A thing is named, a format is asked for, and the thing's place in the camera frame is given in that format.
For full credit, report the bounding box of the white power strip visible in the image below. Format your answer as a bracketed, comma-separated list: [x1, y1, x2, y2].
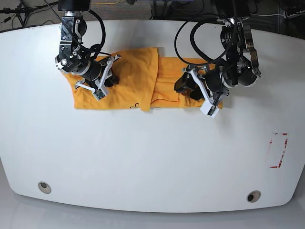
[284, 6, 305, 19]

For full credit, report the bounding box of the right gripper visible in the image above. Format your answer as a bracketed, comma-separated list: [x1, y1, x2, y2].
[74, 54, 122, 94]

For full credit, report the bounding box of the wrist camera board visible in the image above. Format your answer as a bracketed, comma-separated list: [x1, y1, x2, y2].
[92, 89, 106, 101]
[200, 101, 220, 118]

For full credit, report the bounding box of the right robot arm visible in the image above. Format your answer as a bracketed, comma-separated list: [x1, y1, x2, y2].
[55, 0, 121, 101]

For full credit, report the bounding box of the yellow cable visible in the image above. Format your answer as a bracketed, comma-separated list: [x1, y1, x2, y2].
[97, 0, 121, 6]

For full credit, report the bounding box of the grey table grommet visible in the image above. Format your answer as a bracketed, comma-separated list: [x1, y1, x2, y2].
[38, 182, 51, 194]
[247, 190, 261, 203]

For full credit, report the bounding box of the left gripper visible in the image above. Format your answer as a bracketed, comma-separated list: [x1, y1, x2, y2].
[174, 65, 230, 107]

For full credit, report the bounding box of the left grey table grommet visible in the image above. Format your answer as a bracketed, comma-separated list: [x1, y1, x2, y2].
[38, 182, 51, 194]

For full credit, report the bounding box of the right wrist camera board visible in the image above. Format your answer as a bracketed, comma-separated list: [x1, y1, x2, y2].
[92, 89, 106, 101]

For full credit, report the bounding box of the right grey table grommet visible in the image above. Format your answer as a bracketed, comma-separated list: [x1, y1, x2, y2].
[247, 190, 261, 203]

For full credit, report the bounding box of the black tripod stand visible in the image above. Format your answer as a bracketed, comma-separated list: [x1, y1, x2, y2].
[0, 0, 40, 29]

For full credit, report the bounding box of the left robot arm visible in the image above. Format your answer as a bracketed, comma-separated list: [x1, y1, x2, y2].
[174, 0, 261, 107]

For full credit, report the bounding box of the red tape rectangle marking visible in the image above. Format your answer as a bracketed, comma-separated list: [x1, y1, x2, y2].
[266, 133, 289, 168]

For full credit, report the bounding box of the orange T-shirt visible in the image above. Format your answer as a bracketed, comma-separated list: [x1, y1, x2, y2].
[63, 47, 224, 112]

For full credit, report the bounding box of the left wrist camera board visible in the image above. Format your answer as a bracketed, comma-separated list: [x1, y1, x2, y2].
[200, 101, 220, 118]

